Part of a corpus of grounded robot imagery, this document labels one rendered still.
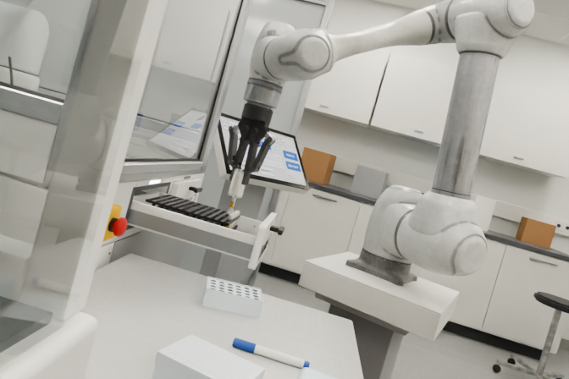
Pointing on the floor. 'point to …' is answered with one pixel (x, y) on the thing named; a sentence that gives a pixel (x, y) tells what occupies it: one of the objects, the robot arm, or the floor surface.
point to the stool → (544, 343)
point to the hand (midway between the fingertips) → (238, 183)
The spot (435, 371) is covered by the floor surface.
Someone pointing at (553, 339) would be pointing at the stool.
